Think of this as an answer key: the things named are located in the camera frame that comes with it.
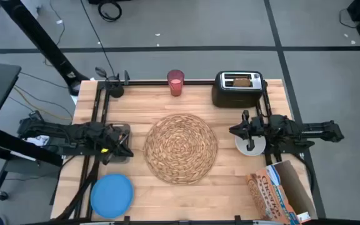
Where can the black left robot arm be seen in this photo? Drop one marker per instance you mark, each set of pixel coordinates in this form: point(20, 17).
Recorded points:
point(73, 134)

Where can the dark spoon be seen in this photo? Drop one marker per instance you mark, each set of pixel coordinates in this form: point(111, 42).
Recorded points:
point(100, 72)

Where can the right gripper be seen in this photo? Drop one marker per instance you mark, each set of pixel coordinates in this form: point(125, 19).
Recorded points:
point(259, 128)

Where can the black toaster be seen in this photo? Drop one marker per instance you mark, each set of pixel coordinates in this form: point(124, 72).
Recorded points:
point(236, 98)

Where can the round woven placemat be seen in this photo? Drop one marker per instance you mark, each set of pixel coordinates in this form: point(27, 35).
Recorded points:
point(180, 148)

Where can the white paper label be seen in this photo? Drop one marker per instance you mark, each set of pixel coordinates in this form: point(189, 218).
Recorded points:
point(39, 140)

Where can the clear plastic container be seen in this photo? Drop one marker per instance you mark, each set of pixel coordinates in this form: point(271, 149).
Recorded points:
point(119, 160)

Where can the orange cereal box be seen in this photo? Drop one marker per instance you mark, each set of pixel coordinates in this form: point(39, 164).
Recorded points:
point(267, 193)

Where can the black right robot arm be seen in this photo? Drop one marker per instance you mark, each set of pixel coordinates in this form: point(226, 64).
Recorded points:
point(292, 129)

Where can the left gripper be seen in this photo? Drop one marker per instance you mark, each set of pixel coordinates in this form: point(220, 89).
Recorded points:
point(111, 137)

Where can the brown toast slice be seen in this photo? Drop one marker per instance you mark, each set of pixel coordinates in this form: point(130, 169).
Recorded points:
point(242, 82)

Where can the blue plate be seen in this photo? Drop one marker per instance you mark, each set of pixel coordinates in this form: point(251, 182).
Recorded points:
point(111, 195)

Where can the white bowl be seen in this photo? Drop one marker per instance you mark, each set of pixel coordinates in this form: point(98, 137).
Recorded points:
point(258, 150)

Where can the black power brick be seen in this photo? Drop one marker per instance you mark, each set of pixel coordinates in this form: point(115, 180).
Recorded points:
point(36, 115)

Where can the red plastic cup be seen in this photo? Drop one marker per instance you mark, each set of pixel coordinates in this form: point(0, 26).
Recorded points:
point(175, 86)

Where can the black utensil cup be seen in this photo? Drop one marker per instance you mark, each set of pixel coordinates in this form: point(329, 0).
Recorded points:
point(116, 90)

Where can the black stand pole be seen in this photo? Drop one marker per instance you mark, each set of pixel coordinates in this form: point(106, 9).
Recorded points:
point(42, 40)

